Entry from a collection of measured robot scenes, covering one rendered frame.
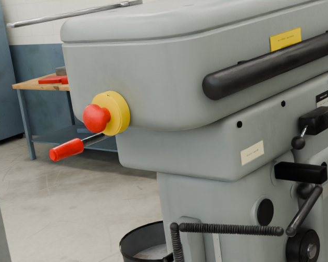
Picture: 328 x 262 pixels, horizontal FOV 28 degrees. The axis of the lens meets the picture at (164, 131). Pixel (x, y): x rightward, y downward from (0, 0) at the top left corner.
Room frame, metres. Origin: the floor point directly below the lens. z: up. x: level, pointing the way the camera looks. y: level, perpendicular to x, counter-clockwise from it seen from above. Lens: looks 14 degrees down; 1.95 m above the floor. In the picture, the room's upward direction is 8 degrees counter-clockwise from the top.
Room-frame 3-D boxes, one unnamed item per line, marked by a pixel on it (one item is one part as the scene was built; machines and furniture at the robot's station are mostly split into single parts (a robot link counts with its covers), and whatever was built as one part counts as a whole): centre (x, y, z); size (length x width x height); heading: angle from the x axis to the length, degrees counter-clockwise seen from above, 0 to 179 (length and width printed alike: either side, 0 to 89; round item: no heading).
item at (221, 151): (1.08, -0.12, 1.68); 0.34 x 0.24 x 0.10; 137
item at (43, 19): (1.01, 0.11, 1.89); 0.24 x 0.04 x 0.01; 134
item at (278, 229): (0.84, -0.08, 1.58); 0.17 x 0.01 x 0.01; 65
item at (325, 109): (1.01, -0.23, 1.66); 0.12 x 0.04 x 0.04; 137
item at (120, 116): (0.88, 0.07, 1.76); 0.06 x 0.02 x 0.06; 47
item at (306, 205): (0.88, -0.19, 1.58); 0.17 x 0.01 x 0.01; 152
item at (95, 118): (0.86, 0.09, 1.76); 0.04 x 0.03 x 0.04; 47
